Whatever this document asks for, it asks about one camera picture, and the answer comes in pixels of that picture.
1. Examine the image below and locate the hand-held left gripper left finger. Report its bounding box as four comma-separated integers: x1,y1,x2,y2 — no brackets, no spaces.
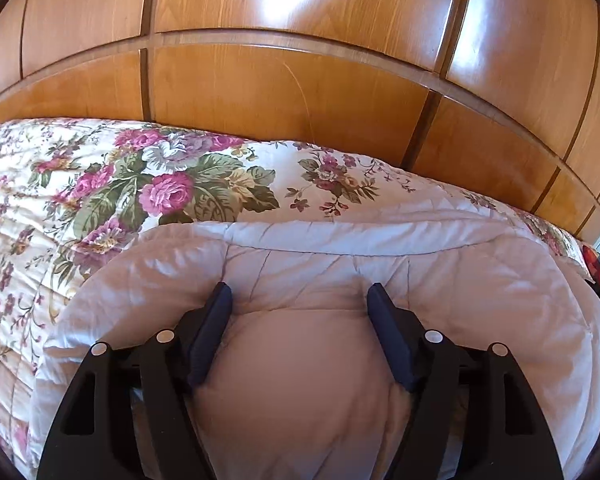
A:
36,281,233,480

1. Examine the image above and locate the floral bedspread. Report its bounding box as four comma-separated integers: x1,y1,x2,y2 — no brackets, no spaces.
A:
0,119,595,480

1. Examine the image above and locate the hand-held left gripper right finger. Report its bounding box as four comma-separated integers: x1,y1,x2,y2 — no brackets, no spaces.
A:
367,282,565,480

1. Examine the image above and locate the wooden headboard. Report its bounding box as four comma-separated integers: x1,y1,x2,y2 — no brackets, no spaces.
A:
0,0,600,242

